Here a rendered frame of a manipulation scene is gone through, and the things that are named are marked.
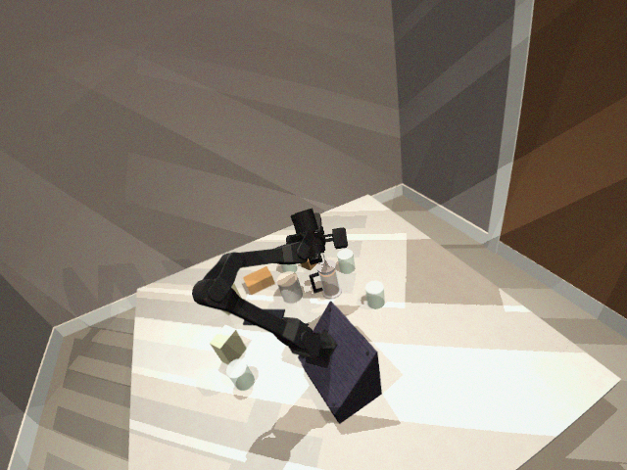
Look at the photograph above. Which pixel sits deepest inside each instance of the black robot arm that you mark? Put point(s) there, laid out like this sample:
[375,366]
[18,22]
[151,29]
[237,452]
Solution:
[215,291]

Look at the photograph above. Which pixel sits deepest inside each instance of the glass french press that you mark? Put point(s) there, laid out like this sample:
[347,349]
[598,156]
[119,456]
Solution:
[328,278]

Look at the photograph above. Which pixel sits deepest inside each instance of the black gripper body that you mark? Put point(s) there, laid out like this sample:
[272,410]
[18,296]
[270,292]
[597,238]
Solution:
[339,237]

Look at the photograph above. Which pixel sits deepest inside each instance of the grey cylinder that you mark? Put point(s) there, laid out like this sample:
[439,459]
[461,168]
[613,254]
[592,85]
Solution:
[289,286]

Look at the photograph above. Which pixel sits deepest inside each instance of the clear glass cylinder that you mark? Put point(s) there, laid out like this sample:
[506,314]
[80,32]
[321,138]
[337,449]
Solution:
[346,261]
[289,267]
[375,295]
[240,374]

